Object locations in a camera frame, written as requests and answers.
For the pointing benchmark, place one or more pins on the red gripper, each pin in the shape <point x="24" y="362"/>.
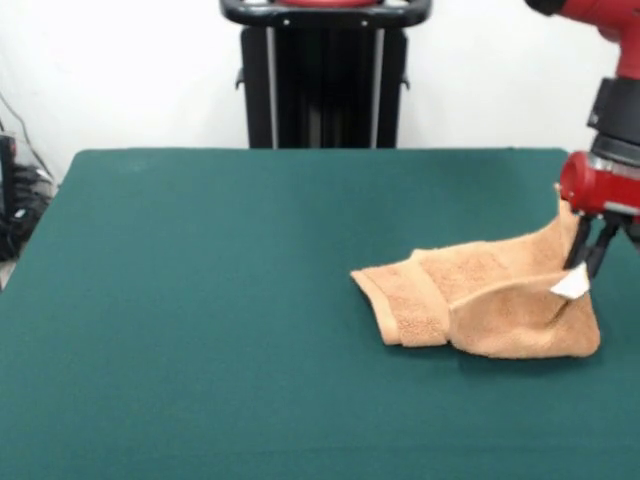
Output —
<point x="600" y="190"/>

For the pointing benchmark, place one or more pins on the tan terry towel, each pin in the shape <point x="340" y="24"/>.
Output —
<point x="500" y="300"/>

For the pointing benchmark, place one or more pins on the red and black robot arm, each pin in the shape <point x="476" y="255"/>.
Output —
<point x="620" y="50"/>

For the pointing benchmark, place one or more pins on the dark green table cloth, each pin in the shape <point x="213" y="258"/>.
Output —
<point x="150" y="350"/>

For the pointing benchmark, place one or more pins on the black box device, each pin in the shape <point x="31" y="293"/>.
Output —
<point x="7" y="190"/>

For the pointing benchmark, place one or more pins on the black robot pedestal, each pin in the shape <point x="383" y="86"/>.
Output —
<point x="260" y="75"/>

